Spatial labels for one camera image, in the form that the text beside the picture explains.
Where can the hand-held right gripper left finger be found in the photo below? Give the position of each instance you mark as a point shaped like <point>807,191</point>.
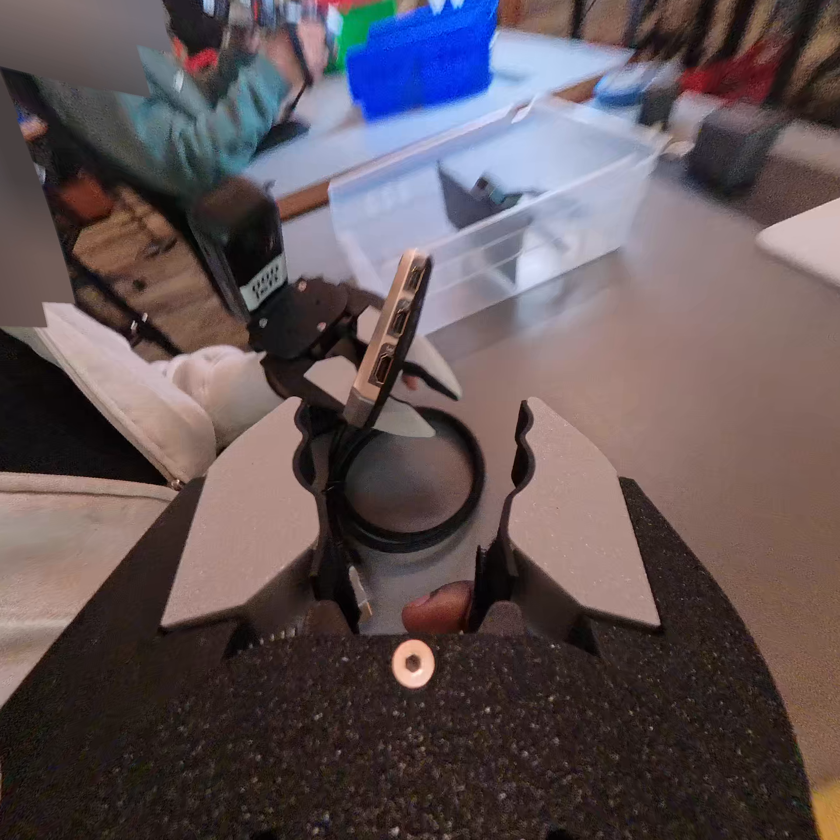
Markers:
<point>249,512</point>

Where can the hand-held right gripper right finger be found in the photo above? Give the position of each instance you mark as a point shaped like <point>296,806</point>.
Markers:
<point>577,518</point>

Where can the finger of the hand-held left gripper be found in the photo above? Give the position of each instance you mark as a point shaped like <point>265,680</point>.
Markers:
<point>328,380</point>
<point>430,367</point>

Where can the silver port switch box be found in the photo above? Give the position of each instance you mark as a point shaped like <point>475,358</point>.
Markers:
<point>367,400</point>

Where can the clear plastic bin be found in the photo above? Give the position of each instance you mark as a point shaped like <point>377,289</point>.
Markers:
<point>407,216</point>

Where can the person's left forearm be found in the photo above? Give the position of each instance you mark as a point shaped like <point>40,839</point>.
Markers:
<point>216,387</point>

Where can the grey desk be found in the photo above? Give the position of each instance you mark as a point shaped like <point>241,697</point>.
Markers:
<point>656,394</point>

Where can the dark flat device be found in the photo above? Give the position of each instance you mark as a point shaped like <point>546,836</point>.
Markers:
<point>459,203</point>

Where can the blue plastic bin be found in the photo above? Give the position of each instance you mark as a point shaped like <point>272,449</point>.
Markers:
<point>420,65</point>

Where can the white table wooden edge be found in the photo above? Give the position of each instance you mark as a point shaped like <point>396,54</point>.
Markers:
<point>544,59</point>

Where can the blue tape roll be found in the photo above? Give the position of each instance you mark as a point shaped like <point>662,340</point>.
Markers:
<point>617,92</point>

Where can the small black charger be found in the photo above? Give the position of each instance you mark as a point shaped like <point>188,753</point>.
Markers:
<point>659,105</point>

